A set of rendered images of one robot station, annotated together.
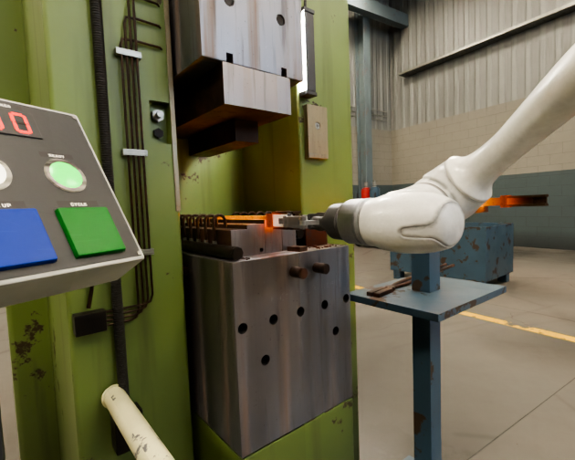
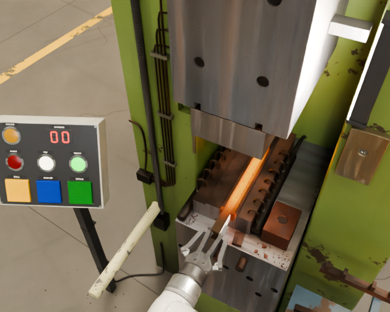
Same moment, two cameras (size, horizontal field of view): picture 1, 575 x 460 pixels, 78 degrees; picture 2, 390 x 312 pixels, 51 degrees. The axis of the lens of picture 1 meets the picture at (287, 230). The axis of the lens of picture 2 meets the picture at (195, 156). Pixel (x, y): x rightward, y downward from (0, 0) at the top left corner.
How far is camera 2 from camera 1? 1.28 m
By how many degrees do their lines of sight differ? 72
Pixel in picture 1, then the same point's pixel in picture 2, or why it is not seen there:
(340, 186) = (389, 212)
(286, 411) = (208, 289)
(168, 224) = (187, 156)
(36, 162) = (67, 157)
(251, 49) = (220, 103)
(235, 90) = (201, 129)
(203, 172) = not seen: hidden behind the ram
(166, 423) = not seen: hidden behind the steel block
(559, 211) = not seen: outside the picture
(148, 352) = (174, 201)
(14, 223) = (49, 187)
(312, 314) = (236, 275)
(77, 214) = (74, 186)
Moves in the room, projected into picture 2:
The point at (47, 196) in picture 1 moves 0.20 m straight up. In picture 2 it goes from (67, 174) to (49, 128)
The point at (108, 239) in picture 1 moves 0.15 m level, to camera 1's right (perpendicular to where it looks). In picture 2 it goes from (84, 199) to (95, 237)
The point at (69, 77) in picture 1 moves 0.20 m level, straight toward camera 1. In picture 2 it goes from (130, 63) to (80, 98)
